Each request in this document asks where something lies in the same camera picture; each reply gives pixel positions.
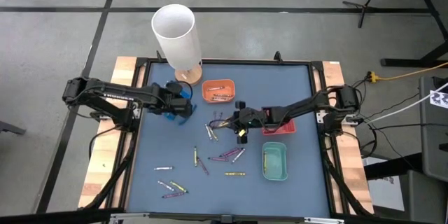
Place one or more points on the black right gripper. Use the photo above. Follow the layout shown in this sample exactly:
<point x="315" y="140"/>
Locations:
<point x="246" y="119"/>

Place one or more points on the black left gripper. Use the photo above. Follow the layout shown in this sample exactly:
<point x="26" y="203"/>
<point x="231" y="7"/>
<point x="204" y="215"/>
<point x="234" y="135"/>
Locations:
<point x="178" y="106"/>

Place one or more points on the yellow crayon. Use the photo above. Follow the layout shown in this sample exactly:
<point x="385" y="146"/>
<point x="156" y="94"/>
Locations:
<point x="213" y="134"/>
<point x="265" y="160"/>
<point x="234" y="174"/>
<point x="178" y="186"/>
<point x="224" y="123"/>
<point x="195" y="156"/>

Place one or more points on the white crayon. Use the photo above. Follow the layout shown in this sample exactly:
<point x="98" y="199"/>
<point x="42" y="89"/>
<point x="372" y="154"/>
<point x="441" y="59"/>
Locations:
<point x="215" y="88"/>
<point x="165" y="185"/>
<point x="223" y="94"/>
<point x="163" y="168"/>
<point x="238" y="155"/>
<point x="218" y="99"/>
<point x="208" y="131"/>

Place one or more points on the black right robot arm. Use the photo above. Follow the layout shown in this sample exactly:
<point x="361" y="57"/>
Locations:
<point x="301" y="106"/>

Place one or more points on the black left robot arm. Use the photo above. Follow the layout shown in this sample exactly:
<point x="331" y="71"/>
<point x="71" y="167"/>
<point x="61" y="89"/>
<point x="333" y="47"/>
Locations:
<point x="112" y="94"/>

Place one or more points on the orange plastic bin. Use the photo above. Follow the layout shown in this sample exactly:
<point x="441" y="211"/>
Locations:
<point x="229" y="85"/>

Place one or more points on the red plastic basket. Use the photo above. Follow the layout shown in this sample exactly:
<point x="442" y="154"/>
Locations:
<point x="285" y="128"/>

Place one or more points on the teal plastic bin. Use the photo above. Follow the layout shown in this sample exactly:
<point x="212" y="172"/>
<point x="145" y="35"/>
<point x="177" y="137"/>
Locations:
<point x="278" y="161"/>

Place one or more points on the white shade wooden-base lamp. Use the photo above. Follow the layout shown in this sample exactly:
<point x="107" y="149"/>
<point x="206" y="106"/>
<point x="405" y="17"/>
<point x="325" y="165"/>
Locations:
<point x="176" y="42"/>

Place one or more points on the blue-grey table mat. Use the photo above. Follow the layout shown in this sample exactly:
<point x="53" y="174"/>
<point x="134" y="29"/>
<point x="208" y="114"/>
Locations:
<point x="245" y="196"/>

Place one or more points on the white box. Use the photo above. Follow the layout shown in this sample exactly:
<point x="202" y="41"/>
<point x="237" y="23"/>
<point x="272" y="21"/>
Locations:
<point x="385" y="192"/>

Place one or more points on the black tripod stand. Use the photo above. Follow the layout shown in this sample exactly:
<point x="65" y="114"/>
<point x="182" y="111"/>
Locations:
<point x="364" y="7"/>

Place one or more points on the black rig crossbeam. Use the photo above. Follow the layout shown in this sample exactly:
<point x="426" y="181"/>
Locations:
<point x="52" y="217"/>

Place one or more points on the grey stand foot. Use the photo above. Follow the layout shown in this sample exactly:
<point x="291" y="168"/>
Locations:
<point x="10" y="127"/>

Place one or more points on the grey equipment cart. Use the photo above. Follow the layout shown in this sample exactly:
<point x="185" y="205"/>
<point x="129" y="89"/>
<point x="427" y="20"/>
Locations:
<point x="434" y="140"/>

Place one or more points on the black-and-white marker tag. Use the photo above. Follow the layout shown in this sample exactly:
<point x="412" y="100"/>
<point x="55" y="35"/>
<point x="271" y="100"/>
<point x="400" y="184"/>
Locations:
<point x="440" y="99"/>

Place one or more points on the black aluminium table frame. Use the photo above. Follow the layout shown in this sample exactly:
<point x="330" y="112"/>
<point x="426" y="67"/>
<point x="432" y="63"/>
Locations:
<point x="224" y="61"/>

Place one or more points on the black frame knob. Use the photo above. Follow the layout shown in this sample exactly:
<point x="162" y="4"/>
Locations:
<point x="277" y="56"/>

